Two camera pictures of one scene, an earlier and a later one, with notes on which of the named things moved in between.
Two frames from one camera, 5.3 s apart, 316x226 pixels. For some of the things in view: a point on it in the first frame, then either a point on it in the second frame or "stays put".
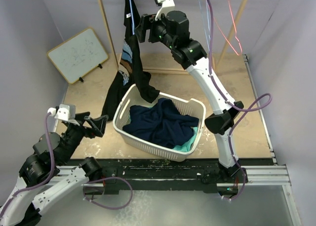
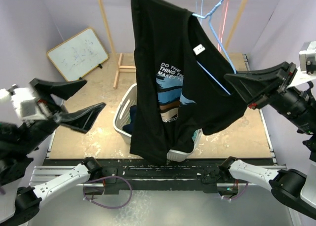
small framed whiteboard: (78, 55) stays put
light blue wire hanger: (206, 3) -> (199, 16)
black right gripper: (146, 22) -> (253, 85)
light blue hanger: (131, 11) -> (209, 16)
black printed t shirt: (131, 70) -> (180, 88)
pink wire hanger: (233, 24) -> (223, 23)
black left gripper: (99, 125) -> (82, 119)
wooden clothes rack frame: (180, 72) stays put
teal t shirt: (186, 146) -> (197, 134)
